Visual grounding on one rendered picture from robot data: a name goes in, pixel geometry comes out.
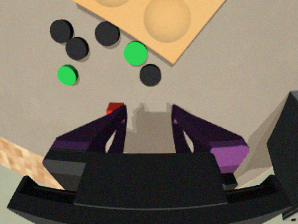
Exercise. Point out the green disc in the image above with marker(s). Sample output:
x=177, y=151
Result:
x=135, y=53
x=67, y=74

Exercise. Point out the red cube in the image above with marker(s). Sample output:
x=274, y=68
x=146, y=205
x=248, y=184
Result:
x=113, y=106

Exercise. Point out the wooden tray with round pockets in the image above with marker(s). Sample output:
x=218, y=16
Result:
x=165, y=26

